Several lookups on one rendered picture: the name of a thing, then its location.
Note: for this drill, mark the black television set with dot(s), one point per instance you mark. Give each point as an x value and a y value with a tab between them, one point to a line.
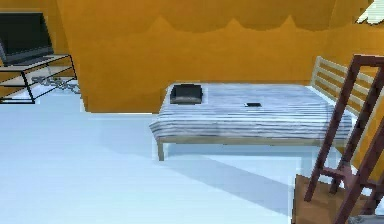
23	36

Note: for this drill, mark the black laptop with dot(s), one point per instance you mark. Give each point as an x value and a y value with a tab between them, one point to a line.
186	93

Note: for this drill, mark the small black phone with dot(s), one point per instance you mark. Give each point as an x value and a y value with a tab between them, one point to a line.
253	104

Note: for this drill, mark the dark red wooden chair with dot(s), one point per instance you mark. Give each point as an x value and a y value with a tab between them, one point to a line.
350	140

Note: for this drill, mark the white window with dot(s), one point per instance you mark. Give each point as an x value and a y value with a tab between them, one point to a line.
373	13

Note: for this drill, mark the striped bed with wooden frame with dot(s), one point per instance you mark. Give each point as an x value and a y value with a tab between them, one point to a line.
253	113

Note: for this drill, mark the black frame television stand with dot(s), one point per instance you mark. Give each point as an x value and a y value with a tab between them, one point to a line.
40	71

